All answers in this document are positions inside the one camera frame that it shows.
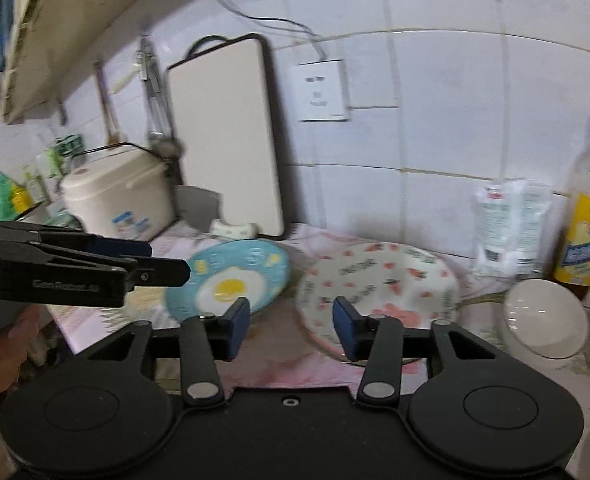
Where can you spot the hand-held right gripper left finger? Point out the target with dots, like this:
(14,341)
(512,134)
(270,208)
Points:
(239,327)

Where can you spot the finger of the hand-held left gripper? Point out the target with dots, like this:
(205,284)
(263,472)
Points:
(120,247)
(165,272)

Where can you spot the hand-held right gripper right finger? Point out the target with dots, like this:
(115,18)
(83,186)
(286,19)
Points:
(346,330)

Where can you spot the blue fried egg plate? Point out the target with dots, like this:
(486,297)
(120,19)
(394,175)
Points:
(255,270)

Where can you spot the white strawberry print plate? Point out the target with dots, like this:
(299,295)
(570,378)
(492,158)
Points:
(400,285)

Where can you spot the white ribbed bowl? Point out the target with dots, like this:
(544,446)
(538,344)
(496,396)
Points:
(545,325)

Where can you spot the person's left hand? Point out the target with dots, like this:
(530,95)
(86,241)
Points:
(5,345)

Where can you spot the cream rice cooker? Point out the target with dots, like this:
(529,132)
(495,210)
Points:
(120,195)

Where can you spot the floral tablecloth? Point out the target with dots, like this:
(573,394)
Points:
(285,355)

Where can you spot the hanging wooden spatula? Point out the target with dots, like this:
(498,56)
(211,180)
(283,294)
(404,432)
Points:
(107,110)

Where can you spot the beige cutting board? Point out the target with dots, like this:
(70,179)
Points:
(225,135)

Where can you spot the hanging metal ladle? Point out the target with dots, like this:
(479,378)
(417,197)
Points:
(154,90)

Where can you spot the white salt bag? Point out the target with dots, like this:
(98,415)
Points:
(510,230)

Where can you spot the yellow label oil bottle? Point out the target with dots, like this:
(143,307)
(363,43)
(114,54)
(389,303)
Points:
(587,230)

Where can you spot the beige wall cabinet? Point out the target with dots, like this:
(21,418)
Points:
(75,25)

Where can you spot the white wall socket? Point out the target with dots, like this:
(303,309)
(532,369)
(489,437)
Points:
(322,90)

